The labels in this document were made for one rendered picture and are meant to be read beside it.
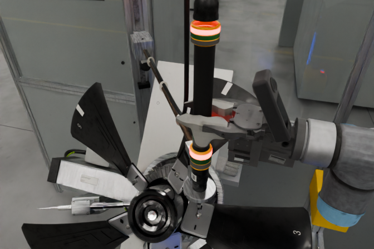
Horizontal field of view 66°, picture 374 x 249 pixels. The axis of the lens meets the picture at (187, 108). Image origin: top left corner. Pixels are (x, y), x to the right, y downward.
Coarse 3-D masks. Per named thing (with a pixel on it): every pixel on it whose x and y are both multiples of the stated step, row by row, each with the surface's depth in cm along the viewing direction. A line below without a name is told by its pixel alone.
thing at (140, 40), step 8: (136, 32) 107; (144, 32) 108; (136, 40) 101; (144, 40) 101; (152, 40) 101; (136, 48) 101; (144, 48) 102; (152, 48) 103; (136, 56) 102; (144, 56) 103; (152, 56) 104
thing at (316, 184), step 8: (320, 176) 93; (312, 184) 97; (320, 184) 91; (312, 192) 95; (312, 200) 93; (312, 208) 91; (312, 216) 89; (320, 216) 86; (312, 224) 89; (320, 224) 88; (328, 224) 86
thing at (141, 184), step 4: (132, 168) 70; (128, 172) 74; (132, 172) 72; (136, 172) 69; (128, 176) 76; (132, 176) 73; (140, 176) 69; (140, 180) 70; (144, 180) 69; (136, 184) 74; (140, 184) 72; (144, 184) 70; (136, 188) 76; (140, 188) 73; (144, 188) 71
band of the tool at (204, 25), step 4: (192, 24) 41; (196, 24) 43; (200, 24) 44; (204, 24) 44; (208, 24) 44; (212, 24) 44; (216, 24) 43; (196, 28) 40; (200, 28) 40; (204, 28) 40; (208, 28) 40; (212, 28) 40; (216, 28) 40; (192, 32) 41; (196, 40) 41; (200, 40) 41; (212, 40) 41
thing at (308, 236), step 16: (224, 208) 70; (240, 208) 70; (256, 208) 70; (272, 208) 70; (288, 208) 69; (304, 208) 69; (224, 224) 66; (240, 224) 66; (256, 224) 67; (272, 224) 67; (288, 224) 67; (304, 224) 67; (208, 240) 63; (224, 240) 63; (240, 240) 64; (256, 240) 64; (272, 240) 64; (288, 240) 64; (304, 240) 64
